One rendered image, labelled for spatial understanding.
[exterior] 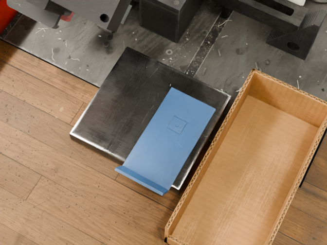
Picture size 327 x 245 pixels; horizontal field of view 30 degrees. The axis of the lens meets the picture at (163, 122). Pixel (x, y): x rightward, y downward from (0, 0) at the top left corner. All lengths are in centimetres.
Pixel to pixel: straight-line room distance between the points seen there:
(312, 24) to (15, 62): 43
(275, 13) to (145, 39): 20
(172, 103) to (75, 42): 19
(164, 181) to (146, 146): 5
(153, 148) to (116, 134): 6
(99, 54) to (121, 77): 7
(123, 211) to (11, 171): 16
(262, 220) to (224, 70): 23
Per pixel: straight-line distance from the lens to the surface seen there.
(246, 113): 87
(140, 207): 82
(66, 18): 72
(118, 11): 63
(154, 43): 92
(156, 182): 80
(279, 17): 88
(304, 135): 87
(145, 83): 87
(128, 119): 84
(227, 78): 90
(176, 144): 82
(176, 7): 86
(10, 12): 96
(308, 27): 87
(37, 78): 91
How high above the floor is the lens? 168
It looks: 65 degrees down
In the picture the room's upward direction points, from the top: 2 degrees clockwise
